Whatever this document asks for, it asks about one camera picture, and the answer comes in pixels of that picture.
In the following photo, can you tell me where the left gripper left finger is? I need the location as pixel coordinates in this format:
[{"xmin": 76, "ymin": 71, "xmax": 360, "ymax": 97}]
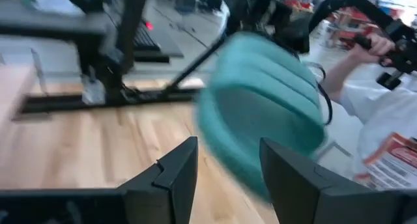
[{"xmin": 0, "ymin": 135, "xmax": 199, "ymax": 224}]

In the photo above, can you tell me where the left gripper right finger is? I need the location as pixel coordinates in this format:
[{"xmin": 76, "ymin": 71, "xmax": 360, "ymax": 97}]
[{"xmin": 259, "ymin": 137, "xmax": 417, "ymax": 224}]

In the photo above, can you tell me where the teal rubber slide sandal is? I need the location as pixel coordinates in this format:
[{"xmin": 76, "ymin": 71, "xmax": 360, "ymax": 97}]
[{"xmin": 194, "ymin": 31, "xmax": 327, "ymax": 202}]

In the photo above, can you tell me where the orange white printed box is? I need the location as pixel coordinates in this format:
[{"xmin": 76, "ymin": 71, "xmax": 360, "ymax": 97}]
[{"xmin": 354, "ymin": 132, "xmax": 417, "ymax": 191}]

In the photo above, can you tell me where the person's hand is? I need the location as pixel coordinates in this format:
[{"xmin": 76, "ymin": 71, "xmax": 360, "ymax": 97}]
[{"xmin": 353, "ymin": 33, "xmax": 397, "ymax": 66}]

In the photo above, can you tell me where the person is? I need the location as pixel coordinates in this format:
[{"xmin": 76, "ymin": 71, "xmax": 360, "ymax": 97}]
[{"xmin": 321, "ymin": 33, "xmax": 417, "ymax": 192}]

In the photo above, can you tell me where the backlit black keyboard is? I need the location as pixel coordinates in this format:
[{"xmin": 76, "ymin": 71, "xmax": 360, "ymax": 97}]
[{"xmin": 132, "ymin": 20, "xmax": 172, "ymax": 64}]

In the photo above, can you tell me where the grey desk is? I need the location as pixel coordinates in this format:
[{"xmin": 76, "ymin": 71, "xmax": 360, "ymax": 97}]
[{"xmin": 0, "ymin": 0, "xmax": 110, "ymax": 39}]

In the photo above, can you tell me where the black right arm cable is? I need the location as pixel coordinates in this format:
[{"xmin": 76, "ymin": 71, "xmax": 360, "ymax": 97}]
[{"xmin": 304, "ymin": 61, "xmax": 334, "ymax": 126}]

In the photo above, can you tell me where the black aluminium rig frame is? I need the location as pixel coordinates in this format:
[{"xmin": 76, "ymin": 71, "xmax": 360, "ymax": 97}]
[{"xmin": 12, "ymin": 31, "xmax": 231, "ymax": 120}]

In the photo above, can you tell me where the wooden shelf with black frame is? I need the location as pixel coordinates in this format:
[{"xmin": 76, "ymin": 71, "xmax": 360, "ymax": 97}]
[{"xmin": 0, "ymin": 48, "xmax": 50, "ymax": 124}]

